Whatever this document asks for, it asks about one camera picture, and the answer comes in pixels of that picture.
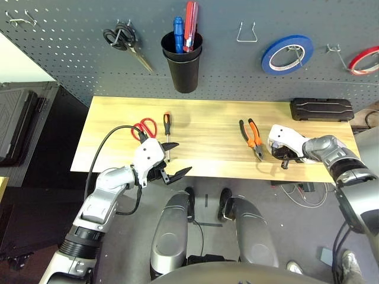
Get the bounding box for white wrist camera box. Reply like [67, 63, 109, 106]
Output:
[268, 124, 310, 162]
[131, 138, 166, 189]

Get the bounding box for black tool case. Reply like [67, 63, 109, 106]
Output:
[289, 97, 355, 122]

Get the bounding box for silver robot leg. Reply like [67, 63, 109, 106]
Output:
[217, 188, 279, 269]
[149, 189, 196, 280]

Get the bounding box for black plastic cup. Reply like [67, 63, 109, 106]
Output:
[160, 31, 204, 64]

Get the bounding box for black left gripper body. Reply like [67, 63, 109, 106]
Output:
[147, 160, 170, 183]

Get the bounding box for small grey floor box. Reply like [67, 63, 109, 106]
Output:
[319, 247, 337, 266]

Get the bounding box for red handled scissors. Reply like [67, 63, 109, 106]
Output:
[130, 117, 158, 142]

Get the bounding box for dark grey pegboard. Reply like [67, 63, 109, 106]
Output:
[0, 0, 379, 112]

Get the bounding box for red tape roll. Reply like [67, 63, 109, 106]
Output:
[346, 46, 379, 77]

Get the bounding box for blue tape roll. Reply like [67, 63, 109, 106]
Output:
[261, 34, 314, 75]

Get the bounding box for yellow board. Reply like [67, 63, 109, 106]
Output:
[0, 176, 9, 205]

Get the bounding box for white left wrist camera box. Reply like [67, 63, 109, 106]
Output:
[131, 138, 166, 189]

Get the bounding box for silver right robot leg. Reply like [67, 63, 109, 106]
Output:
[217, 188, 279, 269]

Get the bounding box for black coiled cable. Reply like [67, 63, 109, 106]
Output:
[364, 108, 379, 128]

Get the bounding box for black handled scissors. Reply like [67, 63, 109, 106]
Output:
[102, 22, 155, 73]

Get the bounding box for black ribbed hard case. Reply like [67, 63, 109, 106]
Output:
[0, 88, 39, 166]

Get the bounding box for silver scissors peg hook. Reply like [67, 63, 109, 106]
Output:
[116, 20, 131, 46]

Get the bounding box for grey robot torso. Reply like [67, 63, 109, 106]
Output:
[150, 262, 326, 284]

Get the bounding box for silver tape peg hook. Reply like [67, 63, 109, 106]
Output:
[326, 43, 352, 72]

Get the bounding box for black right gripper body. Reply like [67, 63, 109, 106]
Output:
[271, 144, 301, 166]

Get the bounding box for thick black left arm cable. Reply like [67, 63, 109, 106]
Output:
[83, 125, 149, 202]

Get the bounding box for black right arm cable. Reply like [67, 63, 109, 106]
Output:
[331, 221, 350, 284]

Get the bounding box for silver double wire hook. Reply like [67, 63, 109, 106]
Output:
[5, 10, 38, 28]

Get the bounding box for black cup holder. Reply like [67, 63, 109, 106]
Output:
[162, 47, 203, 94]

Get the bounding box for grey bystander shoe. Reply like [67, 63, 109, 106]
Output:
[340, 250, 364, 284]

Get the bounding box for orange black screwdriver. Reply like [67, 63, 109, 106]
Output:
[163, 112, 172, 163]

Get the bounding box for white bystander shoe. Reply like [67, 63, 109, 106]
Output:
[286, 260, 304, 276]

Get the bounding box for silver wire pliers holder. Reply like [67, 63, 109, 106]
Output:
[236, 20, 258, 43]

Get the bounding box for silver left robot leg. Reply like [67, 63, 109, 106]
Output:
[149, 189, 196, 280]

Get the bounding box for orange black pliers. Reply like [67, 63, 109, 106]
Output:
[239, 118, 264, 162]

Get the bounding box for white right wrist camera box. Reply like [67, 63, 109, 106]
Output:
[268, 124, 310, 162]

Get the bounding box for white floor cables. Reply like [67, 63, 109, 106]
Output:
[278, 182, 329, 208]

